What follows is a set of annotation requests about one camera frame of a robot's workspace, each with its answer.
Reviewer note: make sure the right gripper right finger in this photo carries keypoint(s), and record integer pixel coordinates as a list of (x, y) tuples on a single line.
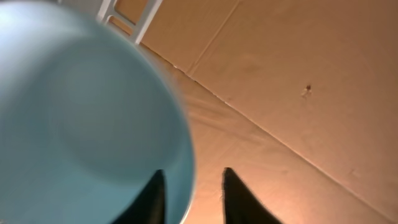
[(240, 205)]

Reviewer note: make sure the light blue rice bowl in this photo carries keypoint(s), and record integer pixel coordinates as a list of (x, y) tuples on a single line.
[(86, 120)]

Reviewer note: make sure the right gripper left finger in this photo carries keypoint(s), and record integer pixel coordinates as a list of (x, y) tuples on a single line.
[(149, 205)]

